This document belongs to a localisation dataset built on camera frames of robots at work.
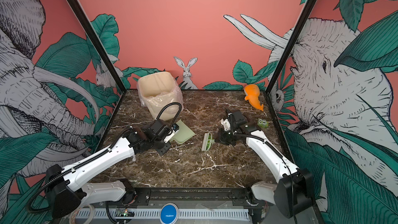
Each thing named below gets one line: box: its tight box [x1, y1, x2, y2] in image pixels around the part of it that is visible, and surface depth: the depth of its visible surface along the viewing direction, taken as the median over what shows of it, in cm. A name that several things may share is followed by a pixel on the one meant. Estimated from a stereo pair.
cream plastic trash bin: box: [136, 71, 184, 121], surface depth 90 cm
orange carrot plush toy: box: [244, 84, 264, 112], surface depth 113 cm
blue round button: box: [159, 202, 179, 224], surface depth 70 cm
